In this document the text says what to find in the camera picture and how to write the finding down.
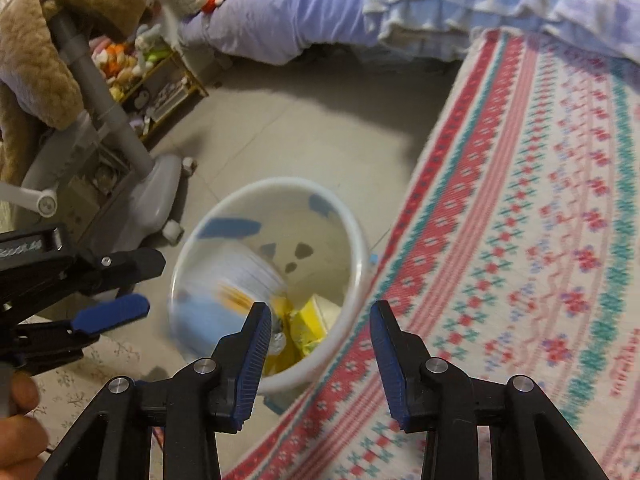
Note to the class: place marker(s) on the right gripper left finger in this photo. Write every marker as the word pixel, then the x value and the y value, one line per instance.
pixel 240 358

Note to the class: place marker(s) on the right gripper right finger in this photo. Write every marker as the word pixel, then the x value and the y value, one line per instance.
pixel 423 393

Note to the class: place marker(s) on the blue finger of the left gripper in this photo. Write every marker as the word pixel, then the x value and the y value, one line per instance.
pixel 109 315

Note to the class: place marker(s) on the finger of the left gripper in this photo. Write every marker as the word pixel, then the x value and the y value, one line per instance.
pixel 101 273

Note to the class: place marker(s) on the blue plastic wrapper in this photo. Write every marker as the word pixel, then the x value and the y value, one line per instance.
pixel 215 297

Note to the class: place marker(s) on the yellow trash in bin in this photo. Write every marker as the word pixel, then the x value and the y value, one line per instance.
pixel 297 331

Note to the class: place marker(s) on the white plastic trash bin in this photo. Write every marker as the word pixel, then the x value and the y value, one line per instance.
pixel 290 243

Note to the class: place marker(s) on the person's left hand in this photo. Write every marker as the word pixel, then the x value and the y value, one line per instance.
pixel 23 438

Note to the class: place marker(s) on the grey rolling chair stand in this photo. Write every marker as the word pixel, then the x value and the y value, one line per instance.
pixel 146 186

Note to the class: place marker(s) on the floral fabric mat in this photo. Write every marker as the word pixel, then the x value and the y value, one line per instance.
pixel 66 391

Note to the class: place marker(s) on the patterned red green rug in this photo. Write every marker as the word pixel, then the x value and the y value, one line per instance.
pixel 517 250

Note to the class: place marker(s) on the wooden shelf with toys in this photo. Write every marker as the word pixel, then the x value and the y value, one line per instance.
pixel 146 77

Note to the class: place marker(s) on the brown plush teddy bear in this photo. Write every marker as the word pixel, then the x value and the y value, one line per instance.
pixel 37 88

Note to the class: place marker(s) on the bed with purple sheet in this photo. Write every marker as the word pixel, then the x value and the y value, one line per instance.
pixel 277 31

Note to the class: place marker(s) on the blue checked blanket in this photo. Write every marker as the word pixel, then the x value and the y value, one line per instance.
pixel 445 28

